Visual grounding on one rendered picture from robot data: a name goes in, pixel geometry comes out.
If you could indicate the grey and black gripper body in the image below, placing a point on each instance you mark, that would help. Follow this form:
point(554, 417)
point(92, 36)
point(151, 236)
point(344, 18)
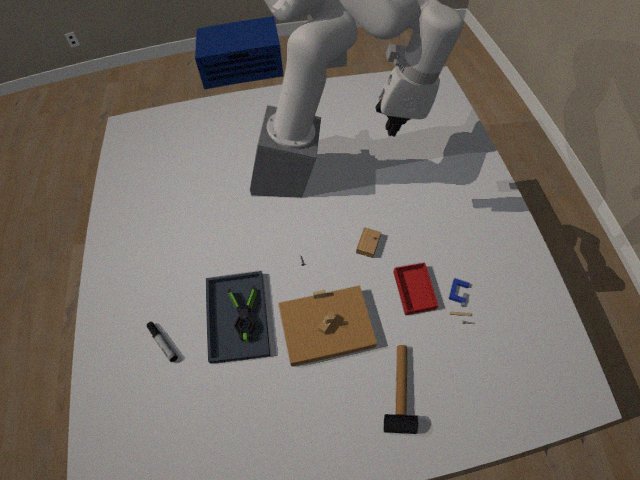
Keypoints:
point(405, 100)

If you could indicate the mallet with black head and wooden handle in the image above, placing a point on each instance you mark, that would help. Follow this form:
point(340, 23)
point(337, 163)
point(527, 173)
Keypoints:
point(400, 422)

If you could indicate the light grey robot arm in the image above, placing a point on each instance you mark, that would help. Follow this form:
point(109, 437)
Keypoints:
point(313, 45)

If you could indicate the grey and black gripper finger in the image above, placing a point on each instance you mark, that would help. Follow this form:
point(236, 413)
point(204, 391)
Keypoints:
point(400, 121)
point(391, 122)

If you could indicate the light wooden board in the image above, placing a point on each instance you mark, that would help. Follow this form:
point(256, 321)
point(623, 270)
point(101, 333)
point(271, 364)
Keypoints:
point(351, 331)

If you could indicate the small tan wooden block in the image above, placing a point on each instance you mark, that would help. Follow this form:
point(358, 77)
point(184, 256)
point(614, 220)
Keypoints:
point(368, 242)

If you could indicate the small light wooden block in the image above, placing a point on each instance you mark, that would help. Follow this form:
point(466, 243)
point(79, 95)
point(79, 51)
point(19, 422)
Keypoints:
point(323, 327)

